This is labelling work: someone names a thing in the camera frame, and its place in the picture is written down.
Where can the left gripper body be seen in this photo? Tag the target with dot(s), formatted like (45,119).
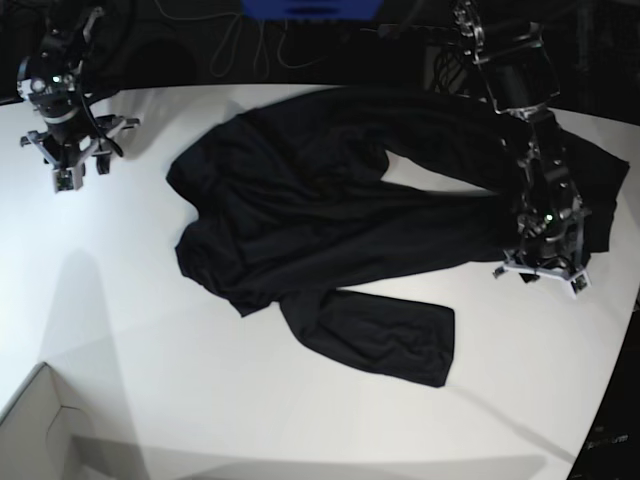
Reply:
(553,250)

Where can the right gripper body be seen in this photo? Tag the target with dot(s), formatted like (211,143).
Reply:
(67,145)

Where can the black t-shirt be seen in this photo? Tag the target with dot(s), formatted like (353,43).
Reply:
(301,201)

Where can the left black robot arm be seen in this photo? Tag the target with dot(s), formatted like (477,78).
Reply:
(511,58)

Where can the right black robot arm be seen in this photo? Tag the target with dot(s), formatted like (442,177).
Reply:
(55,81)

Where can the blue plastic bin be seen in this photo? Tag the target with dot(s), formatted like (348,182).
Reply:
(311,9)

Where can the black power strip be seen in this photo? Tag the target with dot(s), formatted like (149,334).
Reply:
(435,34)

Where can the white cardboard box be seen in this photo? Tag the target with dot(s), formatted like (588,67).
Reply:
(44,436)

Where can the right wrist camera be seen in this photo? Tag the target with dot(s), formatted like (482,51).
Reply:
(70,179)

